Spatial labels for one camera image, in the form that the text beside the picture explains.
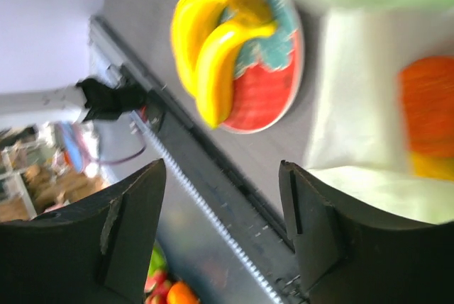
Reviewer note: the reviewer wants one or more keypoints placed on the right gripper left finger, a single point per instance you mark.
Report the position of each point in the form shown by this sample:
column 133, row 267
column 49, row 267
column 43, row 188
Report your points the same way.
column 96, row 250

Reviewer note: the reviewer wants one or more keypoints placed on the slotted cable duct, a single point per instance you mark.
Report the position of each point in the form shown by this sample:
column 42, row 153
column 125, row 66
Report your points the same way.
column 210, row 215

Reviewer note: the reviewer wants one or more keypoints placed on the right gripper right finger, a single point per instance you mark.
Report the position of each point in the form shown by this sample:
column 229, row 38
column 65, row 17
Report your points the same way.
column 351, row 252

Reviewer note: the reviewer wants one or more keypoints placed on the aluminium frame rail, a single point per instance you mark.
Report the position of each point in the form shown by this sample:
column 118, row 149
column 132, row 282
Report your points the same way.
column 126, row 65

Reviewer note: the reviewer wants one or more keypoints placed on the pale yellow plastic bag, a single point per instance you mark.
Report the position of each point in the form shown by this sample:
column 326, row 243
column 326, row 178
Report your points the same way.
column 358, row 143

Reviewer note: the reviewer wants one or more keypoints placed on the red and teal plate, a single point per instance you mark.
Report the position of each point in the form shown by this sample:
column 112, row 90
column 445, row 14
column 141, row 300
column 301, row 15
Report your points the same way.
column 267, row 72

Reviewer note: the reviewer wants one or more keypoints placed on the fake orange fruit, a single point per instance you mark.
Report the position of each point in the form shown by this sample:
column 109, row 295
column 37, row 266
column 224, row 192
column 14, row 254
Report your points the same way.
column 427, row 99

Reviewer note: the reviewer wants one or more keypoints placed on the fake yellow bananas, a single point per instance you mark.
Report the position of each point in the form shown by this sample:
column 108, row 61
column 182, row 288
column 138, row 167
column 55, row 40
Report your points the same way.
column 192, row 22
column 215, row 67

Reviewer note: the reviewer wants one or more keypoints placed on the fake yellow fruit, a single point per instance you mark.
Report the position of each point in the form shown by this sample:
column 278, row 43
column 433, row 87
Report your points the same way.
column 432, row 167

